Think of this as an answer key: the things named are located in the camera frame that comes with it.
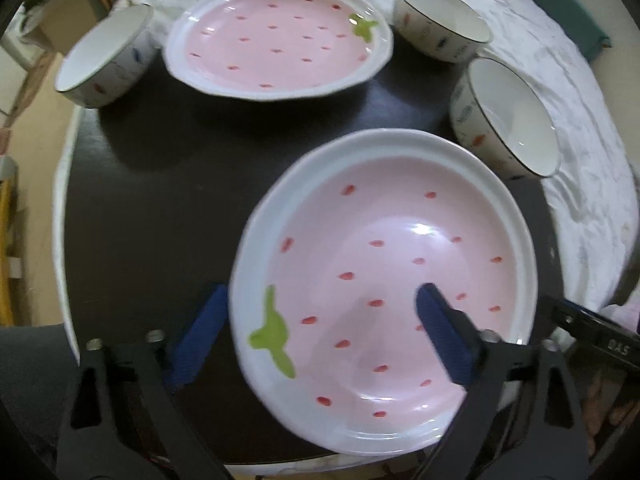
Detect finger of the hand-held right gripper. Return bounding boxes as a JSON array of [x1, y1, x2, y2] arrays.
[[537, 294, 603, 343]]

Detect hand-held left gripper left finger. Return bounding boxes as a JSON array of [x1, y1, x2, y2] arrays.
[[55, 284, 236, 480]]

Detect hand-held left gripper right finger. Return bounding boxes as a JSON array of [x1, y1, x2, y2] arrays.
[[415, 282, 591, 480]]

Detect pink strawberry plate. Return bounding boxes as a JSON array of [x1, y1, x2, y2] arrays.
[[227, 128, 538, 456], [164, 0, 393, 101]]

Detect white patterned bowl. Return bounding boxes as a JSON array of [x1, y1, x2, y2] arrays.
[[54, 4, 157, 108], [392, 0, 493, 63], [448, 57, 560, 181]]

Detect white printed bed sheet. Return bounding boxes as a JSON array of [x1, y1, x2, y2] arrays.
[[52, 0, 640, 361]]

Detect teal mattress pad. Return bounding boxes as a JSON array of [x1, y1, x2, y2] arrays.
[[520, 0, 612, 61]]

